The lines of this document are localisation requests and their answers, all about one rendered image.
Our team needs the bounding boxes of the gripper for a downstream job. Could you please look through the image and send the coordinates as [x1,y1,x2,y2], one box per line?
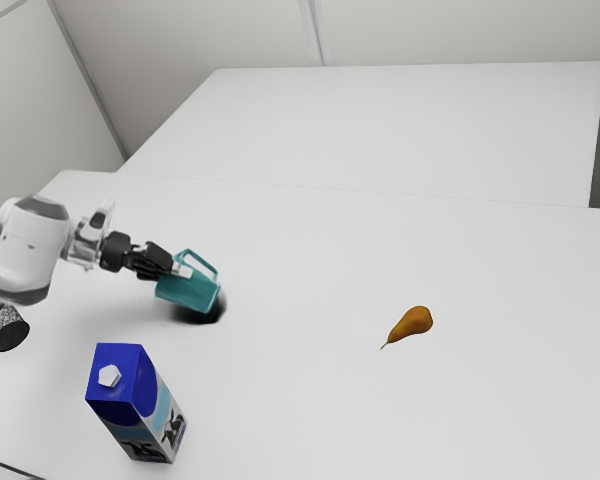
[100,230,194,282]

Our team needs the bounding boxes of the grey mesh pen holder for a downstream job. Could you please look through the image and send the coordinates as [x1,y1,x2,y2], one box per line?
[0,293,31,353]

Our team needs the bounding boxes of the blue milk carton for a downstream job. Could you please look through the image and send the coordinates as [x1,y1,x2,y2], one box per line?
[83,341,188,465]

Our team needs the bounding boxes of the teal faceted mug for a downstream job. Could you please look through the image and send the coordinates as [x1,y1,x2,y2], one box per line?
[154,247,223,316]

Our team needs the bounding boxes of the brown pear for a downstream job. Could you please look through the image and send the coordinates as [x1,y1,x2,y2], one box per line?
[378,304,435,352]

